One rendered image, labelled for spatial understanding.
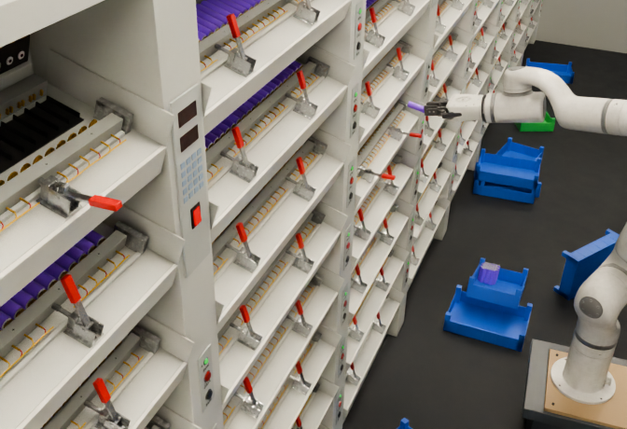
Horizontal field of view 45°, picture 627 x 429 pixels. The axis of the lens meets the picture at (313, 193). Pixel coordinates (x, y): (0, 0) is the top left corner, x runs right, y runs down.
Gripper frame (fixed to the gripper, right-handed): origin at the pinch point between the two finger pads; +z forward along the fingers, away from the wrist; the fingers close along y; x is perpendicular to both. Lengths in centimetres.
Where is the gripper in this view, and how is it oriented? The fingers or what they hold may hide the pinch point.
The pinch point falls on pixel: (432, 108)
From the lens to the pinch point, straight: 222.1
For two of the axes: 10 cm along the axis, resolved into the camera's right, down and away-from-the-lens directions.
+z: -9.1, -0.3, 4.2
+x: 1.7, 8.8, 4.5
